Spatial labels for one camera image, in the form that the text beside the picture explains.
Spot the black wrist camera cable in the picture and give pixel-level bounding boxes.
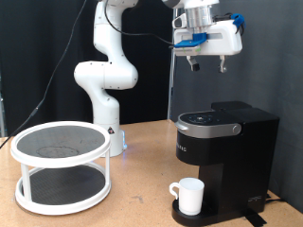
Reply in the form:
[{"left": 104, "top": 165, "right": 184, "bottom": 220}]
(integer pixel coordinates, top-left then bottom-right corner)
[{"left": 103, "top": 0, "right": 175, "bottom": 47}]

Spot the silver handled brewer lid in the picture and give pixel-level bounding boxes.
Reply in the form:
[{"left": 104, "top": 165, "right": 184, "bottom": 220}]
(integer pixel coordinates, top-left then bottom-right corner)
[{"left": 175, "top": 110, "right": 243, "bottom": 140}]

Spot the grey metal frame post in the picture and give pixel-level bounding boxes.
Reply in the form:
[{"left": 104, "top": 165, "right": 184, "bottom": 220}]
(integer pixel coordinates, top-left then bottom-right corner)
[{"left": 0, "top": 75, "right": 7, "bottom": 138}]

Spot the white two-tier turntable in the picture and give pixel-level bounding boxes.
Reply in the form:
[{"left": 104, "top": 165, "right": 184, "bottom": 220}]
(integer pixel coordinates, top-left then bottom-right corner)
[{"left": 9, "top": 120, "right": 112, "bottom": 217}]

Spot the black hanging cable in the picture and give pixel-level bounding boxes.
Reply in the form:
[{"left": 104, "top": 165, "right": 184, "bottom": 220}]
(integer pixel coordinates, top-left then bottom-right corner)
[{"left": 0, "top": 0, "right": 88, "bottom": 149}]

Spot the black tape strip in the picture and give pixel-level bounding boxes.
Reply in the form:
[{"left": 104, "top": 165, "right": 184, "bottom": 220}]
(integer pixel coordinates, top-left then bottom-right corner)
[{"left": 241, "top": 212, "right": 268, "bottom": 227}]

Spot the blue mounted wrist camera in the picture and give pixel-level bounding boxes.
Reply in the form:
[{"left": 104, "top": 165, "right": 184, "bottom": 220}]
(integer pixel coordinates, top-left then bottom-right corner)
[{"left": 173, "top": 32, "right": 209, "bottom": 57}]

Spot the silver vertical pole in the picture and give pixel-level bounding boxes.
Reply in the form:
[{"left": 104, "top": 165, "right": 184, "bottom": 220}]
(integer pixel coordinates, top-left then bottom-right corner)
[{"left": 167, "top": 8, "right": 182, "bottom": 121}]

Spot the black Keurig coffee machine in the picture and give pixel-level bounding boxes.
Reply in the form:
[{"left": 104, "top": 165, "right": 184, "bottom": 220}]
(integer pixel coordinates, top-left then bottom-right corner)
[{"left": 171, "top": 100, "right": 280, "bottom": 227}]

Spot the black machine power cord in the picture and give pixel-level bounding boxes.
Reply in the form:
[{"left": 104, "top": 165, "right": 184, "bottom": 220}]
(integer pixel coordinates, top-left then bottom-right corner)
[{"left": 264, "top": 193, "right": 287, "bottom": 204}]

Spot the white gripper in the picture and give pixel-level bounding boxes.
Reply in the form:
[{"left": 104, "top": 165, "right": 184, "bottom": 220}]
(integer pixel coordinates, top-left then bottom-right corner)
[{"left": 171, "top": 12, "right": 244, "bottom": 74}]

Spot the white ceramic mug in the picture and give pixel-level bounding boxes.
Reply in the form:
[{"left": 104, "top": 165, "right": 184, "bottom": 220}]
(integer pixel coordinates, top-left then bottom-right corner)
[{"left": 169, "top": 177, "right": 205, "bottom": 217}]

